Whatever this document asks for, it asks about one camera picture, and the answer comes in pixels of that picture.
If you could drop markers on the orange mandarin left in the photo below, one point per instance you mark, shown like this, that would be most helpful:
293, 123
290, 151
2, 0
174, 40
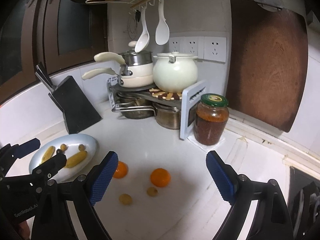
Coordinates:
121, 170

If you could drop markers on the longan on plate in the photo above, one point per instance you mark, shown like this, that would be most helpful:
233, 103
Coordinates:
81, 147
63, 147

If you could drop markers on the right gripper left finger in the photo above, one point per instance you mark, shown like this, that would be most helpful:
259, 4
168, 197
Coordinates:
85, 191

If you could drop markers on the left hand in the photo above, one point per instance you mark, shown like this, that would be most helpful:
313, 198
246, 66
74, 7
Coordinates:
23, 230

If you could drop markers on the steel pot right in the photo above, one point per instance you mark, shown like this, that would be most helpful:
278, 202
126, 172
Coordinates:
167, 116

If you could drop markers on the knife handle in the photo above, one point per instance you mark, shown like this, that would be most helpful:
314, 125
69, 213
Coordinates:
43, 77

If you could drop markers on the white ladle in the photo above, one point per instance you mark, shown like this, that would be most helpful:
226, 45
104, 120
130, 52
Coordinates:
144, 38

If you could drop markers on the dark wooden window frame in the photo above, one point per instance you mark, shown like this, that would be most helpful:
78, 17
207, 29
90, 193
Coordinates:
59, 34

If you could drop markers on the steel pot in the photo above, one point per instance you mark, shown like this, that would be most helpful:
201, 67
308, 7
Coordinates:
167, 116
133, 107

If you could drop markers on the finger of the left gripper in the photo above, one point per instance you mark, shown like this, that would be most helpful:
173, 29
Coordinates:
9, 154
53, 168

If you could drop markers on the steel pot left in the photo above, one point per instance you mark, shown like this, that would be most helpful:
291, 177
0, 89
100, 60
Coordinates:
133, 107

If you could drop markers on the cream pan lower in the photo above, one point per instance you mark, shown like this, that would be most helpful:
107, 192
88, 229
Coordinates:
126, 82

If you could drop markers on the small banana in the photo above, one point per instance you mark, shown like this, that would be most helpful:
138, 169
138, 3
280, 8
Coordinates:
48, 154

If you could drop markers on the orange mandarin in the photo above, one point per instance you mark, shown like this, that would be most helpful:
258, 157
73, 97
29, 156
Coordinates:
121, 170
160, 177

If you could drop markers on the round yellow-brown fruit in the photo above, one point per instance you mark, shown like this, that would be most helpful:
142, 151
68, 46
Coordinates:
125, 199

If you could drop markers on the glass jar red sauce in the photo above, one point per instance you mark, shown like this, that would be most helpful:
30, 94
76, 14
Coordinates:
211, 117

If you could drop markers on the white rice spoon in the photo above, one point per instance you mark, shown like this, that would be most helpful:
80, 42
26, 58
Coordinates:
162, 33

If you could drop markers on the white wall socket strip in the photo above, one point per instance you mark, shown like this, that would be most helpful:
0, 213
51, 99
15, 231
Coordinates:
205, 48

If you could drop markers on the wooden trivet mat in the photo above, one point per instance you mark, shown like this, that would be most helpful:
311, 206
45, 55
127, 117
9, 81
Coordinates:
157, 93

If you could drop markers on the large yellow banana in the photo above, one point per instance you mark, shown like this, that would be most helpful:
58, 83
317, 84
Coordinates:
76, 159

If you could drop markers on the white ceramic pot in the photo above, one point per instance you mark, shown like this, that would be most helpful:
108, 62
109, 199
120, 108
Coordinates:
173, 72

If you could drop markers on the cream saucepan upper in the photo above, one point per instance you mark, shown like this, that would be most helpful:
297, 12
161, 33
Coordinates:
132, 64

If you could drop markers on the brown wooden cutting board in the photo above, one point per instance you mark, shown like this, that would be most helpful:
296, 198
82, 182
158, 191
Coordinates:
269, 62

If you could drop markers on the light blue oval plate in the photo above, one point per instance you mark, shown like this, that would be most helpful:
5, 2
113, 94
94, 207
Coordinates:
72, 142

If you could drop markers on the orange mandarin right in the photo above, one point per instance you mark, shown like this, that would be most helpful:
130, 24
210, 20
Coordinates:
160, 177

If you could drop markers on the white cloth under jar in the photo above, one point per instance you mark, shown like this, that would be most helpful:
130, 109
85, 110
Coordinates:
206, 148

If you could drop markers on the small brown longan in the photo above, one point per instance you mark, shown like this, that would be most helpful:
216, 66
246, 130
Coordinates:
152, 191

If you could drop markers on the black knife block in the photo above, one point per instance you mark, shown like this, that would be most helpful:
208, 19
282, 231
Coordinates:
78, 112

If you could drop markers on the grey white kitchen rack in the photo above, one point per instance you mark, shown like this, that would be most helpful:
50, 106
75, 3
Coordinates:
190, 98

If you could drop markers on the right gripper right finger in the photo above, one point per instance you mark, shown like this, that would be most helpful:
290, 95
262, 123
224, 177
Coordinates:
271, 219

